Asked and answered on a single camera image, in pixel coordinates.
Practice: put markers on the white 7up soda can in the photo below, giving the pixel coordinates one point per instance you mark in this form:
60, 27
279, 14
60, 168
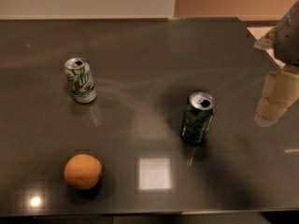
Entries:
79, 76

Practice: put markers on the dark green soda can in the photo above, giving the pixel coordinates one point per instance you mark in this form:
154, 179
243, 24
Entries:
198, 114

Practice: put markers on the orange fruit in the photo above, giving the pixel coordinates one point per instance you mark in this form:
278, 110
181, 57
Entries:
82, 171

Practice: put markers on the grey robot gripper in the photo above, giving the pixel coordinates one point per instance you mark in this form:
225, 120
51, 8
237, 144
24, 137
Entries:
289, 39

